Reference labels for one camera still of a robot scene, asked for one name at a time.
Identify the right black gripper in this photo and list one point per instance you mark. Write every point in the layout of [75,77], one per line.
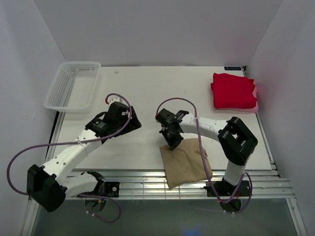
[173,144]

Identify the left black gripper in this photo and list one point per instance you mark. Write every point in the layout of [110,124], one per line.
[134,124]

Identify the beige t shirt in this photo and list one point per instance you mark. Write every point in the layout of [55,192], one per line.
[184,163]

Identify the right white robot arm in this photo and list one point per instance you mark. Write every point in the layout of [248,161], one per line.
[236,140]

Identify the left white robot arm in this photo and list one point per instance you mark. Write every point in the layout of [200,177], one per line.
[49,184]

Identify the white plastic mesh basket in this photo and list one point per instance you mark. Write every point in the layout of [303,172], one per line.
[73,87]

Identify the red folded t shirt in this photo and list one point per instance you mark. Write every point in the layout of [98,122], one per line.
[233,92]

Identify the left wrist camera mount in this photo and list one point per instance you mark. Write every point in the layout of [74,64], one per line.
[109,101]

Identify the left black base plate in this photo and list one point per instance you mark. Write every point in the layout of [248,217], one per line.
[105,189]

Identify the aluminium rail frame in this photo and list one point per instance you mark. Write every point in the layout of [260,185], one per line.
[151,185]

